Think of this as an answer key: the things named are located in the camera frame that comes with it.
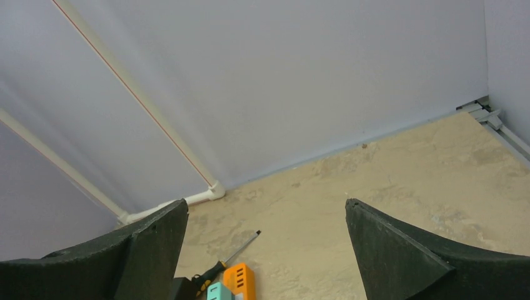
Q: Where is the white PVC pipe frame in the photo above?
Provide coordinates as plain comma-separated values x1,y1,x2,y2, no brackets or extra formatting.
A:
1,1,226,224

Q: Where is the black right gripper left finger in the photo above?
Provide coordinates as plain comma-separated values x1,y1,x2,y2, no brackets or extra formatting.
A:
1,199,188,299

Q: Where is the aluminium rail frame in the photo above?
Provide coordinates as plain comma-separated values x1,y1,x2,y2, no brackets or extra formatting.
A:
456,95,529,166

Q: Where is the teal USB charger plug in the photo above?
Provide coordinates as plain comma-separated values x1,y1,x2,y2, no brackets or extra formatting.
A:
206,282,235,300

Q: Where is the black yellow flathead screwdriver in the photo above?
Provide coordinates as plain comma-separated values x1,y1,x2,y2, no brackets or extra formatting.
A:
191,230,261,298

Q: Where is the black power adapter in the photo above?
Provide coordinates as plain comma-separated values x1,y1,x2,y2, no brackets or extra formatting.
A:
168,277,198,300

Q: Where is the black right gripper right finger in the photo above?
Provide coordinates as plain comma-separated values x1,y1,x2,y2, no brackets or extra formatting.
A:
345,199,529,299

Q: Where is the orange power strip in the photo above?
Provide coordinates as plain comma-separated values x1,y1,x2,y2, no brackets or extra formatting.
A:
222,262,257,300

